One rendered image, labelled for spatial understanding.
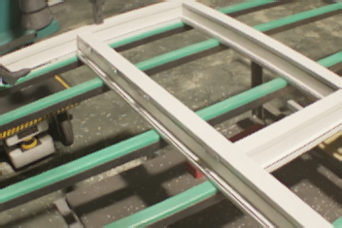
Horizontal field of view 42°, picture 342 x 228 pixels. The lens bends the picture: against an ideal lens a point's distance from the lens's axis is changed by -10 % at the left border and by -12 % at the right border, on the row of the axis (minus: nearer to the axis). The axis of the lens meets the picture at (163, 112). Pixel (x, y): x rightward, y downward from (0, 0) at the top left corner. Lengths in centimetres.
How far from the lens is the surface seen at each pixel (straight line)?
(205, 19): 171
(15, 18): 255
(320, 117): 115
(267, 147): 105
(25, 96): 267
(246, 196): 98
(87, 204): 145
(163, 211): 99
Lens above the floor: 155
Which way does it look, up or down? 33 degrees down
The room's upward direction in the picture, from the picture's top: 7 degrees counter-clockwise
